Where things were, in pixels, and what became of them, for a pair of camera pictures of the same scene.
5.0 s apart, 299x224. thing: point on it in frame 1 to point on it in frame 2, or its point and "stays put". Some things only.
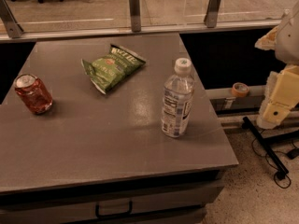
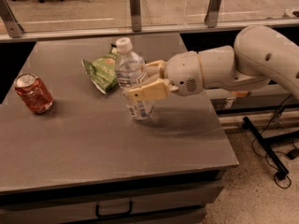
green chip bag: x=107 y=71 stays put
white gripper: x=289 y=42 to x=183 y=73
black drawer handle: x=97 y=213 stays put
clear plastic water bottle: x=177 y=99 to x=131 y=70
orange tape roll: x=240 y=90 stays put
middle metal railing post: x=135 y=10 stays put
